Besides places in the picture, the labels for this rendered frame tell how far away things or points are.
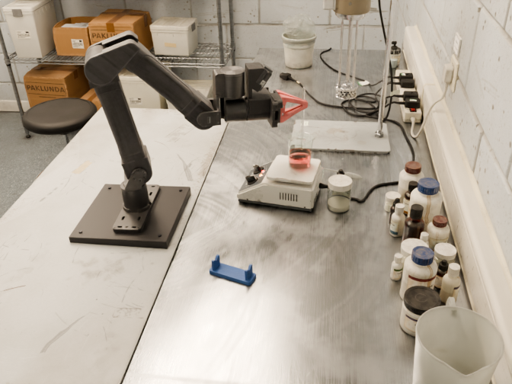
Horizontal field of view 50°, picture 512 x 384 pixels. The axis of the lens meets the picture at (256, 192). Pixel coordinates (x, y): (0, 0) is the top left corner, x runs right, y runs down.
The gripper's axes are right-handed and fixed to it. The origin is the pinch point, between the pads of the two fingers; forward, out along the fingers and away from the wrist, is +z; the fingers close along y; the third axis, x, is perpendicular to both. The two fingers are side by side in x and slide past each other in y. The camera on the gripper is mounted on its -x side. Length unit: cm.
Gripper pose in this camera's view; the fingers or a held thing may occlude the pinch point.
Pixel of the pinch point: (304, 104)
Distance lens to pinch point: 136.0
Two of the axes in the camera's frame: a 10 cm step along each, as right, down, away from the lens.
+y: -2.1, -5.2, 8.3
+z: 9.8, -1.1, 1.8
